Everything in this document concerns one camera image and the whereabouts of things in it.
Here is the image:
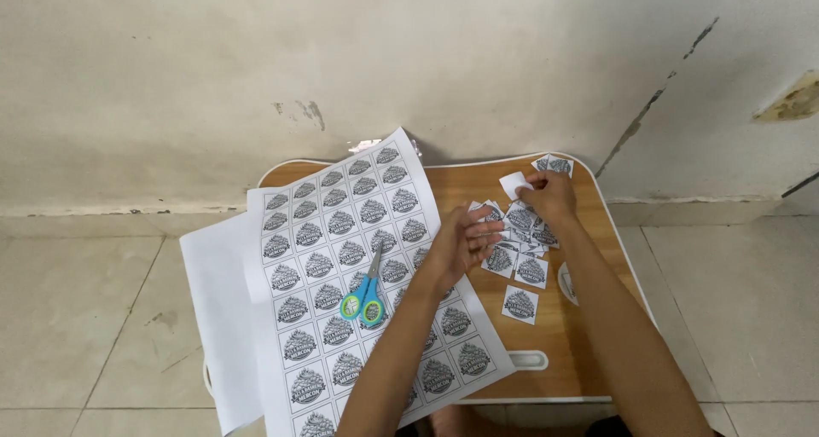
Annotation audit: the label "person's right hand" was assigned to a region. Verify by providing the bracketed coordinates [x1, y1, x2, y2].
[516, 170, 578, 231]

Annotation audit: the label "person's left hand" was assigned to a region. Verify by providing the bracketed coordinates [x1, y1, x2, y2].
[426, 203, 507, 291]

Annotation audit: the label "white paper backing piece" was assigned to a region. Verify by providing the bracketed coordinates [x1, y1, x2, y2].
[498, 171, 535, 202]

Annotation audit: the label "pair of joined printed stickers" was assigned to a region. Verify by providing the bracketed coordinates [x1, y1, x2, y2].
[531, 153, 575, 179]

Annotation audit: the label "wooden lap table white rim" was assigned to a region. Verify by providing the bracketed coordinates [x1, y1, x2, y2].
[256, 152, 658, 405]

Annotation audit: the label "pile of cut labels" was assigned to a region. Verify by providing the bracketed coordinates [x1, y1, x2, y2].
[467, 197, 561, 291]

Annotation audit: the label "single square printed sticker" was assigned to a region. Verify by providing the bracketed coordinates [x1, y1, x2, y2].
[502, 285, 540, 327]

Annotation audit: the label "round-cut printed sticker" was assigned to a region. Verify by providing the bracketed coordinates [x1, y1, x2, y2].
[557, 262, 581, 307]

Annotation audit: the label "blue and green scissors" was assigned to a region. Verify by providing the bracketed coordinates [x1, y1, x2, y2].
[339, 242, 386, 328]

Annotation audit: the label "printed label sheet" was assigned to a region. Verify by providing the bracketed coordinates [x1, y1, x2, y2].
[246, 127, 517, 437]

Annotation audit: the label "person's leg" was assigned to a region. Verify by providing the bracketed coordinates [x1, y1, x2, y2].
[427, 404, 513, 437]

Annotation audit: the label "person's dark shorts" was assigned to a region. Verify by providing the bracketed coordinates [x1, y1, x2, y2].
[585, 414, 727, 437]

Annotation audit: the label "blank white paper sheet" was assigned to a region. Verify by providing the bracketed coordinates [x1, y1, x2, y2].
[179, 210, 267, 437]

